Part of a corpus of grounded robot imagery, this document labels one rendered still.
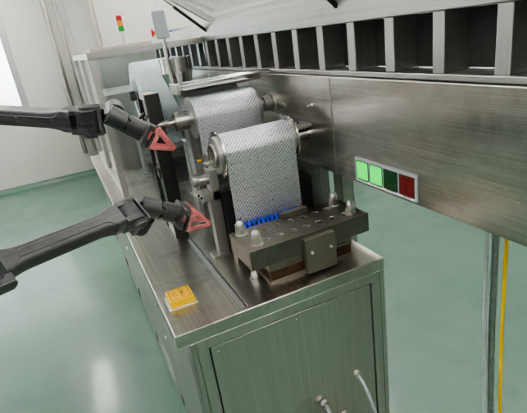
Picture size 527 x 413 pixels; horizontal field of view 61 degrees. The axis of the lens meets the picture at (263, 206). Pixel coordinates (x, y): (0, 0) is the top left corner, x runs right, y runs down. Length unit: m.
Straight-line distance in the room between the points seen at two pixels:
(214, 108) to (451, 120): 0.83
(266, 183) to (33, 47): 5.63
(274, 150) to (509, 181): 0.71
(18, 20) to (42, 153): 1.70
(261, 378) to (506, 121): 0.93
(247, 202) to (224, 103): 0.38
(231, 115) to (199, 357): 0.81
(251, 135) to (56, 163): 5.69
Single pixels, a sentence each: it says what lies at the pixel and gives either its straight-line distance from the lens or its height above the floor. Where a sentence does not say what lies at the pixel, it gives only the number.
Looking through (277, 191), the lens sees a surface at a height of 1.10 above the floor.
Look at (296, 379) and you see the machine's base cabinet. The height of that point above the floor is 0.60.
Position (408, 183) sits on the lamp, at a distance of 1.16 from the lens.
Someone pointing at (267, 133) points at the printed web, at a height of 1.29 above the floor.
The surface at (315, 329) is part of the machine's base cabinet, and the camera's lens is 1.39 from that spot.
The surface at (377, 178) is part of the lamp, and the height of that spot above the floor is 1.18.
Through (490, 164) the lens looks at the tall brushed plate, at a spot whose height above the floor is 1.29.
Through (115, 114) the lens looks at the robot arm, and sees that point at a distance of 1.30.
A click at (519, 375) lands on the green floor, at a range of 2.44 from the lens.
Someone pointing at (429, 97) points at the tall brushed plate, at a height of 1.41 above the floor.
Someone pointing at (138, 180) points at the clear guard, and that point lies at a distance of 2.37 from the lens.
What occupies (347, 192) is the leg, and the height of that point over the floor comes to 0.97.
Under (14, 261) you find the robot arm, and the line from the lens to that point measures 1.12.
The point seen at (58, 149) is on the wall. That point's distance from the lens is 6.90.
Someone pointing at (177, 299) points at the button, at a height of 0.92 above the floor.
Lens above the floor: 1.59
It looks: 21 degrees down
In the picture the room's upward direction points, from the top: 8 degrees counter-clockwise
